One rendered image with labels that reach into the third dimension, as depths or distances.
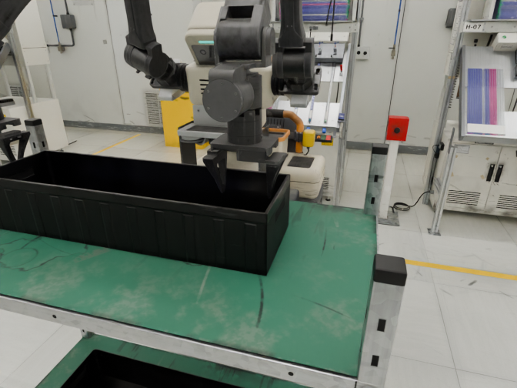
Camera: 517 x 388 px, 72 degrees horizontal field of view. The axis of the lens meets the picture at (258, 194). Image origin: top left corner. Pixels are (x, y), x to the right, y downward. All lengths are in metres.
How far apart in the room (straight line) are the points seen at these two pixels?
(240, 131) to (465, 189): 2.63
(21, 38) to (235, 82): 4.18
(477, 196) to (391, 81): 1.86
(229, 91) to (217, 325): 0.31
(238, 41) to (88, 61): 5.29
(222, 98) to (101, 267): 0.35
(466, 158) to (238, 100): 2.61
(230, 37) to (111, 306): 0.42
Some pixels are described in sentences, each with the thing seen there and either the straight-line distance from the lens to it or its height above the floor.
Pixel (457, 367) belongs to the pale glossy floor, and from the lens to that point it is 1.90.
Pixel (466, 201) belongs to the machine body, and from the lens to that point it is 3.12.
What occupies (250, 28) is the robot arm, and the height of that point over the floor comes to 1.31.
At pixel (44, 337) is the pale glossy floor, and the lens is 2.07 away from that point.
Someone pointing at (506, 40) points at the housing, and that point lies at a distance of 3.01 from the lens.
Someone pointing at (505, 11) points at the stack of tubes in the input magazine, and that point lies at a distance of 3.03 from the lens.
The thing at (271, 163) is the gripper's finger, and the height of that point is 1.12.
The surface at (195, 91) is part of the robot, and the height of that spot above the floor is 1.14.
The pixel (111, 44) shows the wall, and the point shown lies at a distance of 5.53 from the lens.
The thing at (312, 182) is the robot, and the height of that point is 0.77.
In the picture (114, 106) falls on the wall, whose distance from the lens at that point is 5.67.
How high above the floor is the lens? 1.30
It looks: 24 degrees down
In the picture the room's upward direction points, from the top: straight up
